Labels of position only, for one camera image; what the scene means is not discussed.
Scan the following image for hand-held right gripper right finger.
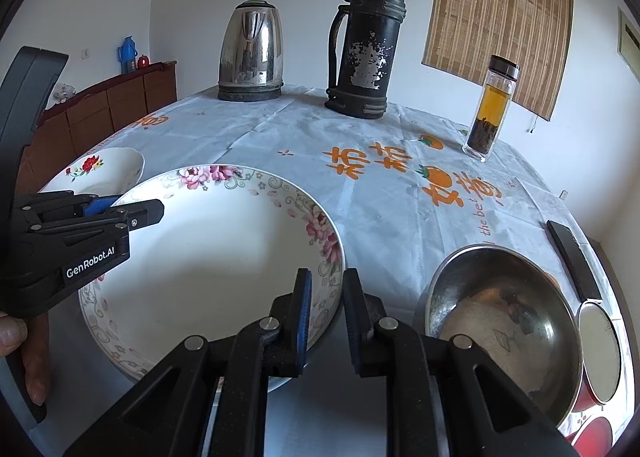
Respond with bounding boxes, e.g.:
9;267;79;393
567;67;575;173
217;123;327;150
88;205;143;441
342;267;581;457

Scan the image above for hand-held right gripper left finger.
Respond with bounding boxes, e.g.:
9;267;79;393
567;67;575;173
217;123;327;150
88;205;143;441
62;267;313;457

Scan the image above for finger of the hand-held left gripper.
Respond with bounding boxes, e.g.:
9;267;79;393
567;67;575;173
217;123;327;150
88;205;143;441
12;190;121;222
27;198;165;240

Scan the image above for white plate red flowers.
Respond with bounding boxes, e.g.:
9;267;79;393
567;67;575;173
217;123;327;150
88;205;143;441
37;147;146;210

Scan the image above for white plate pink floral rim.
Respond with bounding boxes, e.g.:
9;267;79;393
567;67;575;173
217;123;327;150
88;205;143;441
78;164;347;394

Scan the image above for red rimmed bowl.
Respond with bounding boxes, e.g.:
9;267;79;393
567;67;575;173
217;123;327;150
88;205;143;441
424;245;585;430

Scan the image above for person's left hand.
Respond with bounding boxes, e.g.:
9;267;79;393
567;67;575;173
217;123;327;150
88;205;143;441
0;312;51;407

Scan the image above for brown wooden cabinet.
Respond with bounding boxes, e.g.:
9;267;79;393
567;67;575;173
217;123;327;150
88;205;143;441
15;60;178;195

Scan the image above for blue thermos jug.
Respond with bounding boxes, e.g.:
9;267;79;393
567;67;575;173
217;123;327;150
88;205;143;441
116;35;138;72

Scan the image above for white printed tablecloth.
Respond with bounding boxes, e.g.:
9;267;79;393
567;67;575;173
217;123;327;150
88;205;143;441
37;84;608;457

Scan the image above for stainless steel electric kettle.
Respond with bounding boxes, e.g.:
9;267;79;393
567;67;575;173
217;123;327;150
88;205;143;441
217;0;285;102

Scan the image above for black remote control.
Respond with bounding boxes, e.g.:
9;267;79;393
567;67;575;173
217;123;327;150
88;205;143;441
546;219;603;303

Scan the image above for glass tea bottle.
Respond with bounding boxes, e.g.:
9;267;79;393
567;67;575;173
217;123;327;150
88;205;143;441
461;55;521;164

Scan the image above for small round mirror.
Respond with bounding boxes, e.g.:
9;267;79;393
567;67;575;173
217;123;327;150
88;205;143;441
577;301;622;404

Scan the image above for worn black thermos flask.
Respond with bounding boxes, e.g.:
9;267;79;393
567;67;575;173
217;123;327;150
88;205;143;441
325;0;406;121

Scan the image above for bamboo window blind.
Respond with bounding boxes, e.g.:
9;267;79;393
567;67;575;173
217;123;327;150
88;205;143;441
421;0;575;122

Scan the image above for framed wall panel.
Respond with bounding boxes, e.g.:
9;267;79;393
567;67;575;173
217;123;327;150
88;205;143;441
616;7;640;80

